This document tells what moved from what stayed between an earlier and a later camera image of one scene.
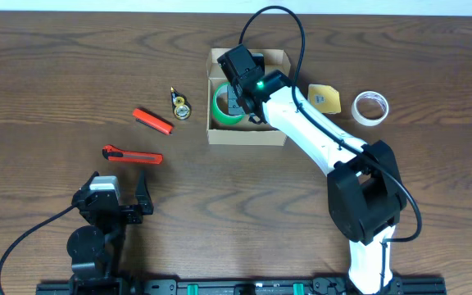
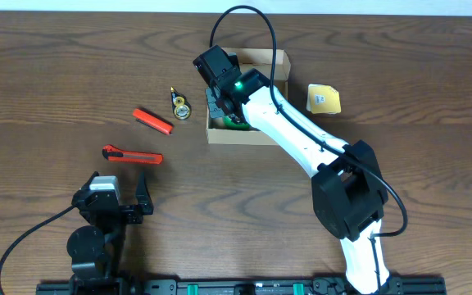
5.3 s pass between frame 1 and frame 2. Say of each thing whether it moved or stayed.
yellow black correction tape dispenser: stayed
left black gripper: stayed
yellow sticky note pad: stayed
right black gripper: moved
